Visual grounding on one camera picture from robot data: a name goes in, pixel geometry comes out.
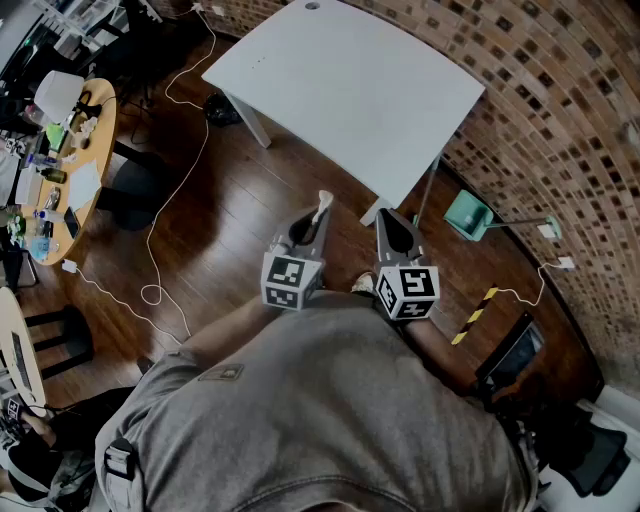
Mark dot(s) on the white box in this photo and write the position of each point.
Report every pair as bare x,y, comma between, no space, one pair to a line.
27,187

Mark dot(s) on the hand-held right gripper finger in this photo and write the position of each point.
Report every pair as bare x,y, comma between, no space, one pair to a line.
381,237
418,240

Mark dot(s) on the round wooden table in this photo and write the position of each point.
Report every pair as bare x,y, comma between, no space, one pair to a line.
102,130

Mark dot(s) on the small white object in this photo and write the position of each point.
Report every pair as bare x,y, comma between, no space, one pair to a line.
325,200

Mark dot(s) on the person's right forearm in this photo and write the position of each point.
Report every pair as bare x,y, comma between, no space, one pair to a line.
435,350

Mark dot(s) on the black office chair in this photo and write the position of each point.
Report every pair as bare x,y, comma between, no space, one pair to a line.
590,450

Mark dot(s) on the black round stool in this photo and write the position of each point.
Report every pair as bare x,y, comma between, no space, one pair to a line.
132,185

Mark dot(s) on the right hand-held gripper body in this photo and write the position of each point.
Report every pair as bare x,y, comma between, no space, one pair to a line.
412,292

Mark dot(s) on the black lamp base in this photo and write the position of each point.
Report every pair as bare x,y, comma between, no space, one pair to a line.
89,102

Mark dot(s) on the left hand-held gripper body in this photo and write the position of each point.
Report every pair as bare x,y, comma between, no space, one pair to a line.
282,280

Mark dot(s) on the dark glass bottle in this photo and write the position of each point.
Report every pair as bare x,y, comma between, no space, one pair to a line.
54,175

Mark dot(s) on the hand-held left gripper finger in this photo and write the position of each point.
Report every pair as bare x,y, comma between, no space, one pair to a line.
324,232
285,231

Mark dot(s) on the person's left forearm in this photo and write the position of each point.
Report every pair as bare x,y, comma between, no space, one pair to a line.
235,325

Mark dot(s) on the green packet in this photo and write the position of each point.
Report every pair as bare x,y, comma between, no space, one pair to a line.
55,136

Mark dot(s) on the white charger block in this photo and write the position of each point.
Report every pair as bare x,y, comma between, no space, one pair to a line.
69,266

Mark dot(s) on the small potted plant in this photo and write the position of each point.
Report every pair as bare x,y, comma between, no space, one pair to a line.
15,227

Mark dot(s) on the white rectangular table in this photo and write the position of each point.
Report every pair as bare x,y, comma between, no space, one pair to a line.
350,90

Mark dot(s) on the person's grey shirt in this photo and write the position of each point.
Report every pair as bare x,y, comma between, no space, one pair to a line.
320,415

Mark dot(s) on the white table leg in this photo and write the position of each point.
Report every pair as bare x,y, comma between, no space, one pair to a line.
250,120
376,212

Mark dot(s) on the white paper sheet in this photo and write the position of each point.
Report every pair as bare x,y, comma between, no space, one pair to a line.
84,185

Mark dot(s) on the black flat screen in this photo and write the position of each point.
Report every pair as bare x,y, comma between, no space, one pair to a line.
512,355

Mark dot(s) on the white power adapter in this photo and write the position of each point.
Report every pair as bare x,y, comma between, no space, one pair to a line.
566,263

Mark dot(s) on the black smartphone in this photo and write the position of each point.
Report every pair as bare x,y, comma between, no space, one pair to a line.
71,222

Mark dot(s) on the beige round table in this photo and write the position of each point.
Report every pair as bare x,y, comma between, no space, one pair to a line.
15,340

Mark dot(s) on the blue plastic bottle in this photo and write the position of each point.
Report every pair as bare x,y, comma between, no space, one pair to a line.
42,248

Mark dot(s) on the white lamp shade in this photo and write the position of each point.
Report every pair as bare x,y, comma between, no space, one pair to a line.
57,95

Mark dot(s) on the white crumpled wad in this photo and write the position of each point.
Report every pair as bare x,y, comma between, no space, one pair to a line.
87,126

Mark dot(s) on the green dustpan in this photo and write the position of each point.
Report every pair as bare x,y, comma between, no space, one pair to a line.
467,215

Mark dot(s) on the yellow black tape strip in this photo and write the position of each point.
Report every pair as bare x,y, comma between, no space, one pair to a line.
475,316

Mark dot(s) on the person's right shoe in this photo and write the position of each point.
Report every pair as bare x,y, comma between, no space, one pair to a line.
364,284

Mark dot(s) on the white shelf rack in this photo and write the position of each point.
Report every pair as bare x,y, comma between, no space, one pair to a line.
95,20

